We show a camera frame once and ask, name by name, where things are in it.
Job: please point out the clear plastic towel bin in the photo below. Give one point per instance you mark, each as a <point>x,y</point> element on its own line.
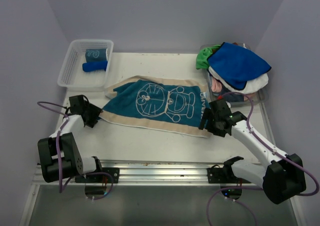
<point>258,97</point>

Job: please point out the blue microfiber towel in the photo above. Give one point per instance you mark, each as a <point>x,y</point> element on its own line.
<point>237,65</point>

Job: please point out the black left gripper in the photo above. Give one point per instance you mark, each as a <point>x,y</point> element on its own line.
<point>95,111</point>

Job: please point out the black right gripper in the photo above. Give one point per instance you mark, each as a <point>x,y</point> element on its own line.
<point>208,115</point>

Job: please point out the teal beige cartoon towel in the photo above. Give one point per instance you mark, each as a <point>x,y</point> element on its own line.
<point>169,105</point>

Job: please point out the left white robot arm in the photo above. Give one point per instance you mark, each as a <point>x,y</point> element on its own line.
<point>59,153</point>

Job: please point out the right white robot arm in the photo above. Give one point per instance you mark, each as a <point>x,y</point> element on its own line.
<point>278,173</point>

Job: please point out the white plastic basket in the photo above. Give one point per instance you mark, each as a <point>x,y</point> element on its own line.
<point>72,75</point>

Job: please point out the aluminium mounting rail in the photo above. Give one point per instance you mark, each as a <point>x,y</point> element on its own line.
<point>172,174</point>

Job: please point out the rolled teal towel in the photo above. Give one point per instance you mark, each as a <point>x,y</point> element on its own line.
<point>96,55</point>

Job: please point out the rolled blue towel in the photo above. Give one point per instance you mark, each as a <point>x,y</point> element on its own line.
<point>94,66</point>

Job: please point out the white towel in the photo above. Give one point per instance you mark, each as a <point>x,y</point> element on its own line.
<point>252,86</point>

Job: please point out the green towel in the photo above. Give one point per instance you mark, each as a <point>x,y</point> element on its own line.
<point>201,62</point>

